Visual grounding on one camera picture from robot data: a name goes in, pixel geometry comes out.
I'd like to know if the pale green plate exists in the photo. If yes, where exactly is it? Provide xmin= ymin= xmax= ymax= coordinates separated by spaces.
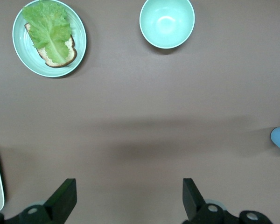
xmin=12 ymin=0 xmax=87 ymax=78

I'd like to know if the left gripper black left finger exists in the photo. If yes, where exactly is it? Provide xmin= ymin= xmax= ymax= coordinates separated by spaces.
xmin=0 ymin=178 xmax=77 ymax=224

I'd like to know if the pale green bowl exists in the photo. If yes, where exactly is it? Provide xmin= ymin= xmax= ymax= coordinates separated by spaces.
xmin=139 ymin=0 xmax=196 ymax=49

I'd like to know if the toast bread slice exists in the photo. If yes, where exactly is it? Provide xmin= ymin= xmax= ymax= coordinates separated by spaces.
xmin=24 ymin=22 xmax=78 ymax=69

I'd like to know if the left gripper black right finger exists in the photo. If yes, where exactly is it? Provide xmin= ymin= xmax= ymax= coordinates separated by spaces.
xmin=182 ymin=178 xmax=273 ymax=224

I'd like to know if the green lettuce leaf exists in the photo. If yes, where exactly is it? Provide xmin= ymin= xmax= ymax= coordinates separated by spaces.
xmin=22 ymin=0 xmax=72 ymax=64

